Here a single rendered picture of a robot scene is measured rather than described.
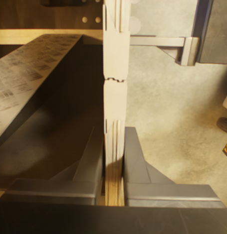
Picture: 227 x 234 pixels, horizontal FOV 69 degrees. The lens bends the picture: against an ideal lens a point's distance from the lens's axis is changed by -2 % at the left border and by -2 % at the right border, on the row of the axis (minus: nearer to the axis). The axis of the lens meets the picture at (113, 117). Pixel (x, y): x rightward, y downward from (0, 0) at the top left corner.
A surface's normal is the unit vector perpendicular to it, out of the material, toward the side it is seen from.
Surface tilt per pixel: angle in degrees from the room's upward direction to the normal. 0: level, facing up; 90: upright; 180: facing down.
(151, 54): 0
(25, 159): 90
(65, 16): 0
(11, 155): 90
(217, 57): 0
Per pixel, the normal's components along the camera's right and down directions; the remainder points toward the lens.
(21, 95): 0.01, -0.79
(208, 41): -0.03, 0.45
